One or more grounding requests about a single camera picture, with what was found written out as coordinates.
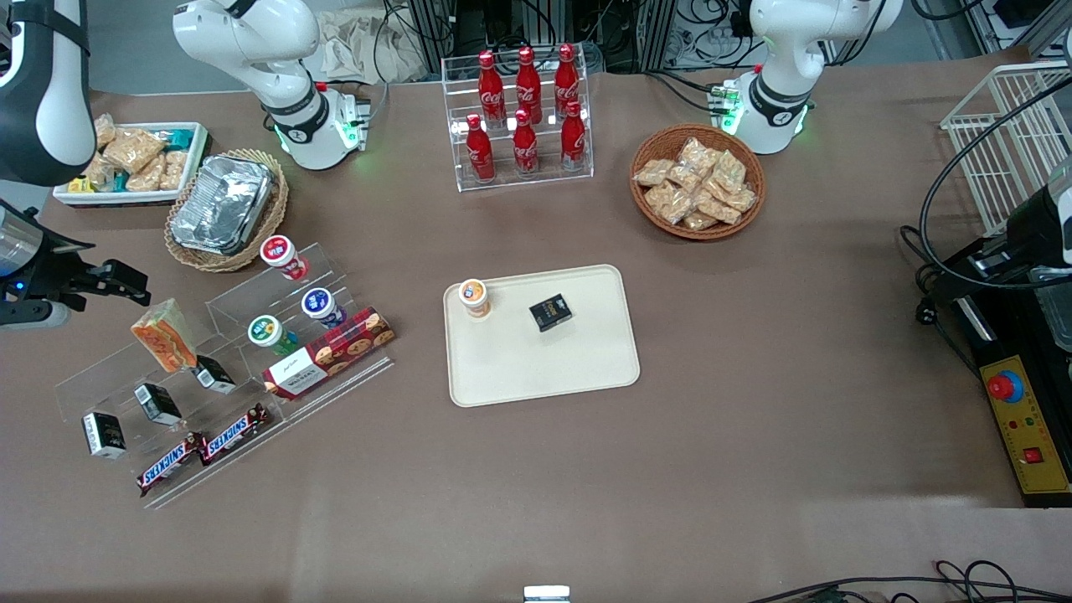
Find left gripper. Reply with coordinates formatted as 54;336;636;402
930;184;1072;303

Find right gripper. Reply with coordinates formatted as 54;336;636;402
0;234;152;312

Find triangle sandwich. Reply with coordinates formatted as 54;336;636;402
131;298;199;374

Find cream plastic tray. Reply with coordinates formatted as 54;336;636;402
443;264;642;409

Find clear plastic container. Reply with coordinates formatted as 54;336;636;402
1037;265;1072;353

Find red emergency stop button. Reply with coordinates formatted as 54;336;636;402
987;368;1026;404

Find small black carton box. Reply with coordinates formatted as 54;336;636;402
194;356;239;396
134;383;183;427
528;294;574;333
81;410;128;460

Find clear acrylic stepped stand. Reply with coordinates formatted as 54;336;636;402
54;243;396;510

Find aluminium foil container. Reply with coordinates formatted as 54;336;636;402
170;155;277;256

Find black yellow control box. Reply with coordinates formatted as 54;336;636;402
955;289;1072;509

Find white rectangular bin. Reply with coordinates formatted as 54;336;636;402
53;122;210;208

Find green lid cup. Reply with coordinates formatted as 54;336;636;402
247;315;299;358

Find red lid cup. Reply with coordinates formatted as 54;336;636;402
259;234;310;283

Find snickers chocolate bar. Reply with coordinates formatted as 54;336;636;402
137;432;207;497
198;403;271;467

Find light straw wicker basket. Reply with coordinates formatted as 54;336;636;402
164;148;291;274

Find blue lid cup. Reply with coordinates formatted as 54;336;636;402
301;287;347;330

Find red cookie box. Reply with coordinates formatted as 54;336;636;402
262;307;397;401

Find round brown wicker basket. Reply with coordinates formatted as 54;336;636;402
630;124;767;242

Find beige crumpled cloth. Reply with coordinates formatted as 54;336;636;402
306;10;433;85

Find orange lid cup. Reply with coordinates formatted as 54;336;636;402
458;278;493;320

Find red cola bottle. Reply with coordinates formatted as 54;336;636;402
465;114;497;183
554;44;581;118
515;46;544;123
477;50;507;128
512;109;541;178
559;100;588;172

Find clear acrylic bottle rack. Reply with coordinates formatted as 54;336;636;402
441;52;595;193

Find black cable with plug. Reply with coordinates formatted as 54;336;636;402
899;224;972;329

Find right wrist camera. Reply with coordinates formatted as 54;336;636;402
0;300;70;330

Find black looped cable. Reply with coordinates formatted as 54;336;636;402
918;75;1072;291

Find white wire basket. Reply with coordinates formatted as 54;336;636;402
940;60;1072;238

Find black table edge cables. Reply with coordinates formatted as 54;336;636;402
745;559;1072;603

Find metal equipment frame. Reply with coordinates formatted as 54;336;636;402
406;0;681;73

